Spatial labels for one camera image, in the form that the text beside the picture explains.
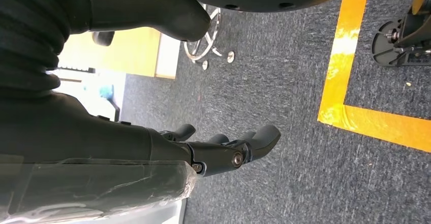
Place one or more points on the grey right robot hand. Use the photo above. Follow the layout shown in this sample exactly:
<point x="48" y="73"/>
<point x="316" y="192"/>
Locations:
<point x="84" y="138"/>

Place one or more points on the clear plastic film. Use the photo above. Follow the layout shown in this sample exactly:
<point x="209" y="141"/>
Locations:
<point x="101" y="185"/>

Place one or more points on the white robot body panel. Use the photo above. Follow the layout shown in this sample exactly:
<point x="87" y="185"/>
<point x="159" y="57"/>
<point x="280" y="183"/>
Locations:
<point x="151" y="215"/>

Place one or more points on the chrome chair base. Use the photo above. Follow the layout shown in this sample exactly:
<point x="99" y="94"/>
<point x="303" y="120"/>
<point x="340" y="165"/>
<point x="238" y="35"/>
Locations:
<point x="202" y="49"/>

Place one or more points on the yellow floor tape corner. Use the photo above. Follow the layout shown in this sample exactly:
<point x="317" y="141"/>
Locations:
<point x="340" y="64"/>

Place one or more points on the black robot foot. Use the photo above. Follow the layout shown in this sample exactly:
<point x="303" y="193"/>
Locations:
<point x="404" y="44"/>

